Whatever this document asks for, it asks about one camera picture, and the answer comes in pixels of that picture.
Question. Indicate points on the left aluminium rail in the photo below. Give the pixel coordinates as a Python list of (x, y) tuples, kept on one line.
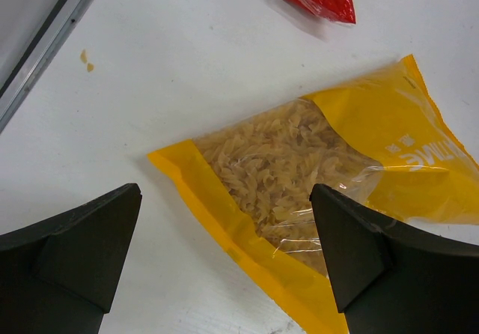
[(32, 32)]

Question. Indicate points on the yellow fusilli pasta bag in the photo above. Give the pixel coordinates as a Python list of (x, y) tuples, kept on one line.
[(378, 139)]

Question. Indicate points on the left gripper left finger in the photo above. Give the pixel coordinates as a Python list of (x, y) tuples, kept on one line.
[(60, 275)]

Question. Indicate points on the pasta crumbs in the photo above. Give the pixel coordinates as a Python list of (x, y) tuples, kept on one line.
[(84, 59)]

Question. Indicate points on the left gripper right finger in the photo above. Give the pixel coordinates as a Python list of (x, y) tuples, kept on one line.
[(390, 277)]

